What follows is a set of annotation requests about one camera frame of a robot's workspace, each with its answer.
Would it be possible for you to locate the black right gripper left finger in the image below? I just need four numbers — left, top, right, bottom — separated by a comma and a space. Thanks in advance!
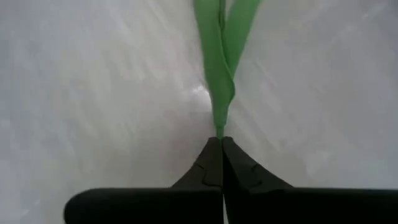
63, 136, 224, 224

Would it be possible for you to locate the orange artificial tulip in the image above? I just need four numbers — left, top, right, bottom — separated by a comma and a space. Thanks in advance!
192, 0, 264, 139

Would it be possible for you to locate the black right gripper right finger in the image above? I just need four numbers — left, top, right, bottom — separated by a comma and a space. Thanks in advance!
222, 136, 398, 224

